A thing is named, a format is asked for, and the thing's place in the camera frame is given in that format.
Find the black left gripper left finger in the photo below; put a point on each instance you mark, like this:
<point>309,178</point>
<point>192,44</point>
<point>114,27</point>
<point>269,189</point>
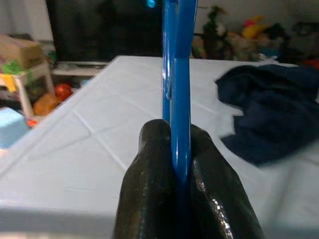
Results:
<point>147,186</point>

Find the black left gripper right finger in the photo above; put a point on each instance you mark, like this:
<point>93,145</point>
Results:
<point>214,199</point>

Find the blue shirt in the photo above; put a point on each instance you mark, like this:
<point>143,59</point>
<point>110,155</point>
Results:
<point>269,112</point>

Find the white folding table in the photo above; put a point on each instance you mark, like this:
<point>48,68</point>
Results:
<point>99,124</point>

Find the red round toy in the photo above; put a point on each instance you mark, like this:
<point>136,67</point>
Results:
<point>63,91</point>

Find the orange toy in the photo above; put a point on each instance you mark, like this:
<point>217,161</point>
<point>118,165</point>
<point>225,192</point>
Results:
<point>46,104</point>

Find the white television shelf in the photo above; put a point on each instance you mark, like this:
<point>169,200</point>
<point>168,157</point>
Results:
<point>74,72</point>

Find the light blue box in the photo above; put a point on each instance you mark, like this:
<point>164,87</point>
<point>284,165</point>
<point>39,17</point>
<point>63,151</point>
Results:
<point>11,127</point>

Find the white square-legged stool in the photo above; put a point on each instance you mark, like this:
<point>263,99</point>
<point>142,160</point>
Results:
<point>25,99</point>

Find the black television screen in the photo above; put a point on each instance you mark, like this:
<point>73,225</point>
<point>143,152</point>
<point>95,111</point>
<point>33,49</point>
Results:
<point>99,30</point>

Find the yellow plush toy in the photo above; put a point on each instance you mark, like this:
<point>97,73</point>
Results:
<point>254,30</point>

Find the green toy plant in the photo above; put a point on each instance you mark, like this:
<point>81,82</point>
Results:
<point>213,25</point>

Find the brown cardboard box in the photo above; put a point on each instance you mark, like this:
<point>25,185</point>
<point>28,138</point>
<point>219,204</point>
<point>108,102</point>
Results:
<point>20,52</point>

